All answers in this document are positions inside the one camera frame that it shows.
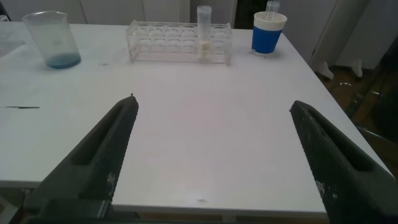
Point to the test tube pale yellow pigment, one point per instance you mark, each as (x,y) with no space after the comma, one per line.
(204,28)

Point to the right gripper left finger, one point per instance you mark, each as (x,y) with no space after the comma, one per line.
(102,161)

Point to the clear acrylic test tube rack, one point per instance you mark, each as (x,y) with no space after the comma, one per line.
(174,43)

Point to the white paper cup blue sleeve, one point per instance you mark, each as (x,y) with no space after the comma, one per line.
(267,39)

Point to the clear glass beaker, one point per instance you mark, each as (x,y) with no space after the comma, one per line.
(59,53)

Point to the test tube with red pigment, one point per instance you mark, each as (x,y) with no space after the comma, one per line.
(272,7)

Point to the white screen foot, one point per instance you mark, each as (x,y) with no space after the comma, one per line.
(325,70)

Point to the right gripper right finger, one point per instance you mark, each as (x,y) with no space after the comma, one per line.
(342,174)

